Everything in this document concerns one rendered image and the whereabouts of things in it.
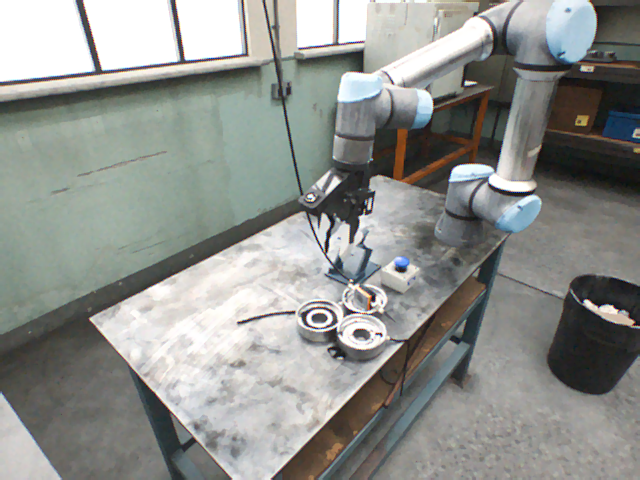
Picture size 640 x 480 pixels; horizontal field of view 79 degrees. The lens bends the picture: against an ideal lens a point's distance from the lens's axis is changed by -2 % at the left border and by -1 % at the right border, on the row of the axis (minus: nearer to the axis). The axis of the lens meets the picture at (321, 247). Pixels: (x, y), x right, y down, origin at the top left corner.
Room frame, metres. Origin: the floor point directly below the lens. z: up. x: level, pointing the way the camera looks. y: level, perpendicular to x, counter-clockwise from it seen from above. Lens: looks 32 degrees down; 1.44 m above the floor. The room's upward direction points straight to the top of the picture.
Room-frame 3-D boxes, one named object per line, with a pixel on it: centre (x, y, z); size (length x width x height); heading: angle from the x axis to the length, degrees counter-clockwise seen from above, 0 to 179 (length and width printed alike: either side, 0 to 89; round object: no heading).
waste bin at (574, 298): (1.22, -1.19, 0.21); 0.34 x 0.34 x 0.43
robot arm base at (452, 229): (1.08, -0.44, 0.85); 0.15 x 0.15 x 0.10
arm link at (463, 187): (1.08, -0.44, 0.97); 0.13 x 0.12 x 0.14; 26
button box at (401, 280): (0.84, -0.21, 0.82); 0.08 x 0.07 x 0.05; 138
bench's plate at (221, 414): (0.95, -0.07, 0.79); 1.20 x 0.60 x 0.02; 138
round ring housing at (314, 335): (0.67, 0.00, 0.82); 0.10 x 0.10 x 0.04
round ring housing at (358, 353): (0.62, -0.09, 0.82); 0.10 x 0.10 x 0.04
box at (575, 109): (3.61, -2.26, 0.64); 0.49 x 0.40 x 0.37; 53
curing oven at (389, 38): (3.23, -0.74, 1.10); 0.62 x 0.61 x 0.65; 138
